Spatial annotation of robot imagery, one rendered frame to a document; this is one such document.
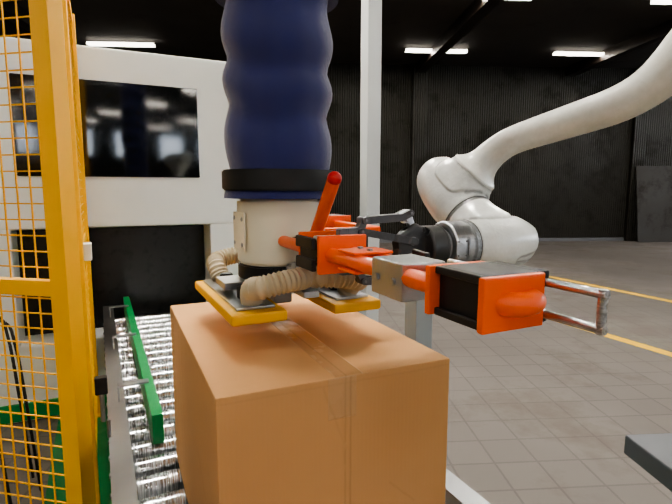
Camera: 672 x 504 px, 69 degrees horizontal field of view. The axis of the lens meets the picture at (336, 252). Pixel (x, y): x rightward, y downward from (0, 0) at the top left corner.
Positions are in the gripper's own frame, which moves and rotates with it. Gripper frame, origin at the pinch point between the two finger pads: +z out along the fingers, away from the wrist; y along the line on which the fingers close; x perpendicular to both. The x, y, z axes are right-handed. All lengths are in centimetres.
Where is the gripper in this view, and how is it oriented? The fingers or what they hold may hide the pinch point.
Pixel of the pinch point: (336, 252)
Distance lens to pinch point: 77.5
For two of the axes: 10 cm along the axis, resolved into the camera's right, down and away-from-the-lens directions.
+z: -9.0, 0.5, -4.3
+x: -4.4, -1.2, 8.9
